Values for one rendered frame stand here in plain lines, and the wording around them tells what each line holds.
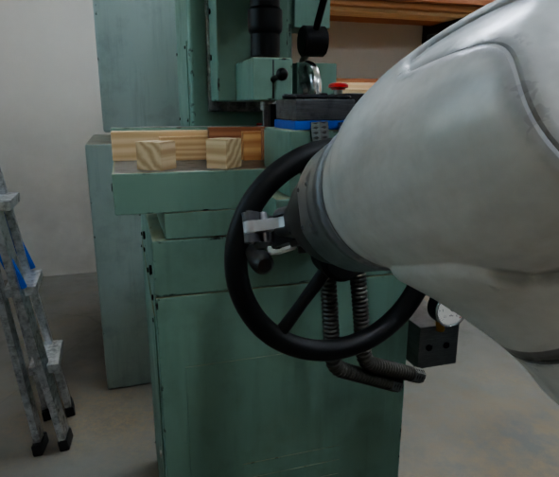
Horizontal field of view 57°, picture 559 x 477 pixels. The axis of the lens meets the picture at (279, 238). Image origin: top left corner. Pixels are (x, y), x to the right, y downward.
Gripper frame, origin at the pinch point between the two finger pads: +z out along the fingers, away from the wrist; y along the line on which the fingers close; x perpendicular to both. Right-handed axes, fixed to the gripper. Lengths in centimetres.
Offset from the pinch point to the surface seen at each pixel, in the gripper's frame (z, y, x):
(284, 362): 32.6, -7.5, 18.1
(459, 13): 196, -178, -140
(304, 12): 44, -22, -50
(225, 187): 22.4, 1.3, -10.1
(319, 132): 9.4, -9.5, -14.3
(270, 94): 28.7, -8.9, -26.9
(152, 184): 21.9, 11.7, -11.1
